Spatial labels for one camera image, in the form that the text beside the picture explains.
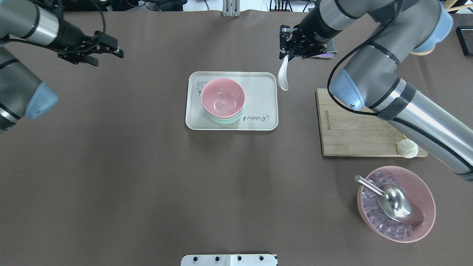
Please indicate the large pink ice bowl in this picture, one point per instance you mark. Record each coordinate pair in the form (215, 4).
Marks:
(415, 189)

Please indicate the grey folded cloth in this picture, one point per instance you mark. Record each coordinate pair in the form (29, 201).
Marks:
(329, 52)

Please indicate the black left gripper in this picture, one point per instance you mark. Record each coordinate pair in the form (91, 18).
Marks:
(68, 37)

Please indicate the small pink bowl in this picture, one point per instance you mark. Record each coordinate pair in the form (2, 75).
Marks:
(223, 98)

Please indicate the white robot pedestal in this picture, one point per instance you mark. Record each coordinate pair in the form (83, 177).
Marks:
(230, 260)

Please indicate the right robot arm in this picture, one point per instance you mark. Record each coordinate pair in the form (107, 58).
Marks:
(369, 79)

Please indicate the wooden mug tree stand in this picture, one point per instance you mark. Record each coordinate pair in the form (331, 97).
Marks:
(442, 28)

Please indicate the metal scoop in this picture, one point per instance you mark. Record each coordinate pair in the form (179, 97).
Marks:
(394, 203)

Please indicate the green stacked bowls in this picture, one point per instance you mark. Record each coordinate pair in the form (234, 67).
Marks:
(227, 120)

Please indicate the aluminium frame post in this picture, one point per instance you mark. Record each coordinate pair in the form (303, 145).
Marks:
(231, 8)

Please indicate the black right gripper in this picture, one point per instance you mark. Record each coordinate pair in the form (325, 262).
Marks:
(313, 32)

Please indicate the cream rabbit tray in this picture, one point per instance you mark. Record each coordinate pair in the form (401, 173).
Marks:
(261, 108)

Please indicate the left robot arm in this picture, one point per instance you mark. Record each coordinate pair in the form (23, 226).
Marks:
(27, 26)

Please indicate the white garlic bulb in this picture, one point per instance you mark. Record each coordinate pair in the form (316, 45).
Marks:
(407, 148)

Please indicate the white ceramic spoon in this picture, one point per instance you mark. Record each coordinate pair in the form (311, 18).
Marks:
(282, 75)

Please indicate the wooden cutting board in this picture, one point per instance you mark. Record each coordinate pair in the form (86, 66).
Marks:
(346, 134)

